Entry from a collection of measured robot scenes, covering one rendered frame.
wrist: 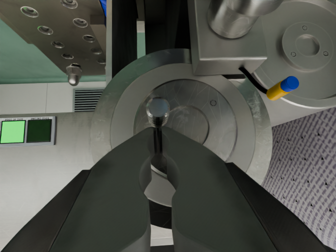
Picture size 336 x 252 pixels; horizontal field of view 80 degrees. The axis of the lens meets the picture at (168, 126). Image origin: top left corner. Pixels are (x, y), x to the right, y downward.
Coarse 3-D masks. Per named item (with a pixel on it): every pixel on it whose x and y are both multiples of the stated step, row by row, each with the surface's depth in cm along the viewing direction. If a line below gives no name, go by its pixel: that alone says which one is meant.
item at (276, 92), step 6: (246, 72) 15; (252, 78) 15; (288, 78) 12; (294, 78) 12; (258, 84) 15; (276, 84) 13; (282, 84) 12; (288, 84) 12; (294, 84) 12; (264, 90) 14; (270, 90) 13; (276, 90) 13; (282, 90) 12; (288, 90) 12; (270, 96) 14; (276, 96) 13
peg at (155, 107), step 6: (150, 102) 12; (156, 102) 12; (162, 102) 12; (150, 108) 12; (156, 108) 12; (162, 108) 12; (168, 108) 12; (150, 114) 12; (156, 114) 12; (162, 114) 12; (168, 114) 12; (150, 120) 13; (156, 120) 12; (162, 120) 12; (156, 126) 14
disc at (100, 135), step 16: (176, 48) 18; (128, 64) 17; (144, 64) 17; (160, 64) 17; (112, 80) 17; (128, 80) 17; (240, 80) 17; (112, 96) 17; (256, 96) 17; (96, 112) 16; (112, 112) 16; (256, 112) 17; (96, 128) 16; (256, 128) 17; (96, 144) 16; (256, 144) 16; (96, 160) 16; (256, 160) 16; (256, 176) 16; (160, 208) 15; (160, 224) 15
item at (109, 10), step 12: (108, 0) 19; (120, 0) 24; (108, 12) 18; (120, 12) 24; (108, 24) 18; (120, 24) 23; (132, 24) 36; (108, 36) 18; (120, 36) 23; (132, 36) 36; (108, 48) 18; (120, 48) 23; (132, 48) 35; (108, 60) 18; (120, 60) 22; (132, 60) 34; (108, 72) 17
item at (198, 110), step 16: (176, 80) 15; (192, 80) 15; (160, 96) 15; (176, 96) 15; (192, 96) 15; (208, 96) 15; (144, 112) 14; (176, 112) 15; (192, 112) 15; (208, 112) 15; (224, 112) 15; (144, 128) 14; (176, 128) 14; (192, 128) 14; (208, 128) 15; (224, 128) 14; (208, 144) 14; (224, 144) 14; (160, 160) 14; (224, 160) 14
